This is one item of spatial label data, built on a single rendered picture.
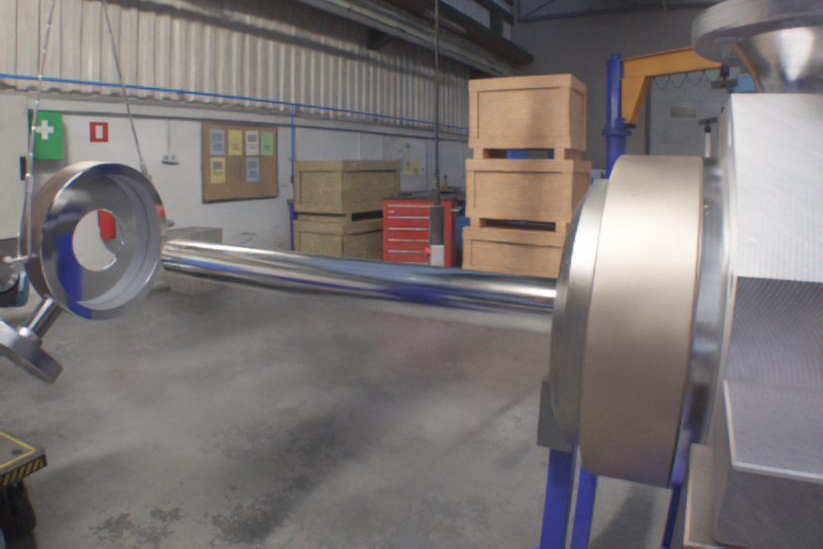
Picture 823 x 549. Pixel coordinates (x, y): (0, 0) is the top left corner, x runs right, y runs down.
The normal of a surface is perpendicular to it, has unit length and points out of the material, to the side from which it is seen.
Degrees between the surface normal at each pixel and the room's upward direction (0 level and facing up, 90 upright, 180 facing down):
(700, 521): 0
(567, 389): 104
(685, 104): 90
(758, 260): 45
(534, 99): 90
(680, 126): 90
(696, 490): 0
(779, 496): 90
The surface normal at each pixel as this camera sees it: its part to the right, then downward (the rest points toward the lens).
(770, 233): -0.35, -0.62
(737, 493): -0.49, 0.11
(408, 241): -0.20, 0.13
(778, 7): -0.80, 0.08
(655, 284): -0.45, -0.29
